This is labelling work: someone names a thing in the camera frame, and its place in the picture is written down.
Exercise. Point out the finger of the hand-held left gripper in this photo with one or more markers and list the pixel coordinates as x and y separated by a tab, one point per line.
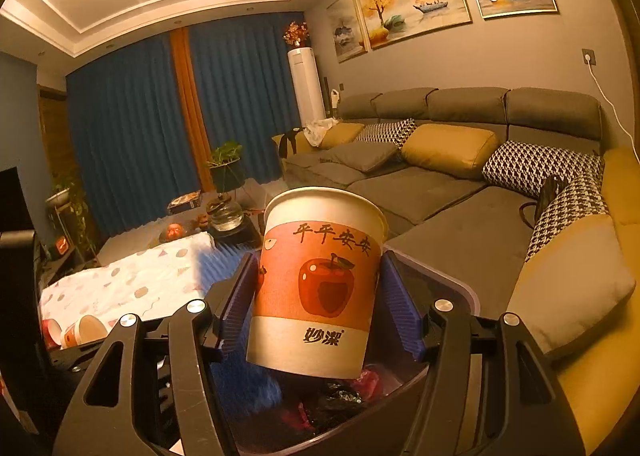
225	263

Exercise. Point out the long houndstooth pillow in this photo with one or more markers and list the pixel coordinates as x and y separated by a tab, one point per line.
530	164

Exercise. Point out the wall socket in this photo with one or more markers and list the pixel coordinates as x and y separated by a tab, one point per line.
587	56

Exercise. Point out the orange fruit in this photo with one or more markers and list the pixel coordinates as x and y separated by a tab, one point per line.
172	231

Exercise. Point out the wooden door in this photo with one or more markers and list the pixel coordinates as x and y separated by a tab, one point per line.
52	131

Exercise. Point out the large yellow sofa cushion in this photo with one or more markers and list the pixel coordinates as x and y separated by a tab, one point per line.
605	376

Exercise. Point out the red paper cup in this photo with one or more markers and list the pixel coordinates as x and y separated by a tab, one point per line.
52	332

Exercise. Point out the grey television cabinet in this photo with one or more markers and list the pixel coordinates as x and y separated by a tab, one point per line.
70	266

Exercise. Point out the small framed painting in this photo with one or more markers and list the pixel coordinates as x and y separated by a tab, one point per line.
346	29

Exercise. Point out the white orange paper cup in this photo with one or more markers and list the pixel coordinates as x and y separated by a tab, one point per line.
310	296
82	331

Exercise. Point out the black garment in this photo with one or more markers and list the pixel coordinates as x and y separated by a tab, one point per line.
287	142

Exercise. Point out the flat grey cushion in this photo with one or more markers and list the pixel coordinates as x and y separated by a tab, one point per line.
362	156

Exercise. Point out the large grey cushion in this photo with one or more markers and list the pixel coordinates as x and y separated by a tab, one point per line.
570	286

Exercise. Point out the patterned white table cloth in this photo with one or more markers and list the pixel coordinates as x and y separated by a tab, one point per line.
125	281

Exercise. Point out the dark coffee table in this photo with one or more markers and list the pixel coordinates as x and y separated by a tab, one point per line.
250	221

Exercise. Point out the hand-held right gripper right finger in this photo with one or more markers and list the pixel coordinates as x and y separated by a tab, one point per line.
400	311

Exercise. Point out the grey sectional sofa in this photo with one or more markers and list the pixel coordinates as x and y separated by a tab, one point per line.
450	216

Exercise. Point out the red white plastic wrapper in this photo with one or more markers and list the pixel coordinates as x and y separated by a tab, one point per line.
296	417

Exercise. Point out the potted plant on metal stand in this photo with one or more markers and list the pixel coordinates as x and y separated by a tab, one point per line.
225	156

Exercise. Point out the black plastic bag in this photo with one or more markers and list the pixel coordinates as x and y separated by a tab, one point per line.
340	396

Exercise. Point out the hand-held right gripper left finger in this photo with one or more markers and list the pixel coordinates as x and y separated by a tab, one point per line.
235	306

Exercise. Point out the trailing plant on tall stand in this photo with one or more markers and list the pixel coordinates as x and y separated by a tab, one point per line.
65	201

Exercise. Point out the small houndstooth pillow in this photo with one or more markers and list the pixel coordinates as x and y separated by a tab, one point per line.
387	131

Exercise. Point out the flat printed box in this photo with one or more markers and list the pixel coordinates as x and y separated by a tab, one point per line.
184	201

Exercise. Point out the orange curtain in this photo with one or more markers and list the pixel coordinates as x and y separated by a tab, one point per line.
190	106

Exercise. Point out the blue curtain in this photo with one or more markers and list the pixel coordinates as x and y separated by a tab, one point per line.
245	86
125	136

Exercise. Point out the long yellow cushion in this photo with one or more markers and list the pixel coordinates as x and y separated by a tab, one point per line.
450	149

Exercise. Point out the white handheld vacuum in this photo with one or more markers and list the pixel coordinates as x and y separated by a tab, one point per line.
335	100

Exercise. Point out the small yellow cushion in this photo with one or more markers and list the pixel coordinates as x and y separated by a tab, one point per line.
342	135

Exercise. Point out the white standing air conditioner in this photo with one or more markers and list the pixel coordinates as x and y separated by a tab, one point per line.
306	86

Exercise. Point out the glass kettle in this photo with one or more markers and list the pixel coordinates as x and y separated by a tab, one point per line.
225	216

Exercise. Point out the grey plastic bin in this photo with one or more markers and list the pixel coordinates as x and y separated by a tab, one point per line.
445	283

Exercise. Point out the orange flower bouquet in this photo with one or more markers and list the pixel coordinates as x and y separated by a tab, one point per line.
296	34

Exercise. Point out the black handbag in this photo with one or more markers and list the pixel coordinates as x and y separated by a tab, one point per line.
547	191

